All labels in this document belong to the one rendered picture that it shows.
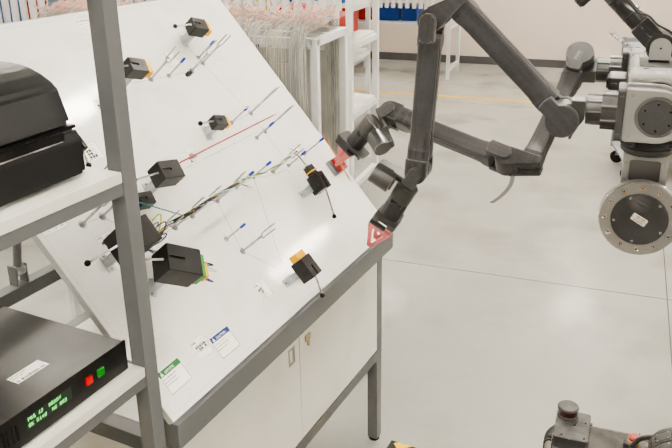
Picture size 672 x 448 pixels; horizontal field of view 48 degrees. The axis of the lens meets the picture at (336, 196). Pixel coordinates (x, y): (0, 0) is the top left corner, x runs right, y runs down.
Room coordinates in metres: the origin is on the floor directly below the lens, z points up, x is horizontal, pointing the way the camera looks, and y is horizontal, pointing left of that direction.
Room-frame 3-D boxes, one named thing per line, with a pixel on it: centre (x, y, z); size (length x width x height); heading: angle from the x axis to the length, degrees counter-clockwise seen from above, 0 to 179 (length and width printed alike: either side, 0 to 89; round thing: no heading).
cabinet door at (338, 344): (2.14, -0.01, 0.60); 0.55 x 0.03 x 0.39; 153
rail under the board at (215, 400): (1.88, 0.10, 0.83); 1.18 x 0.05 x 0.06; 153
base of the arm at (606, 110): (1.70, -0.62, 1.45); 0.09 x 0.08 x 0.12; 159
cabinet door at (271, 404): (1.65, 0.24, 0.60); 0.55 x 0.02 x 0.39; 153
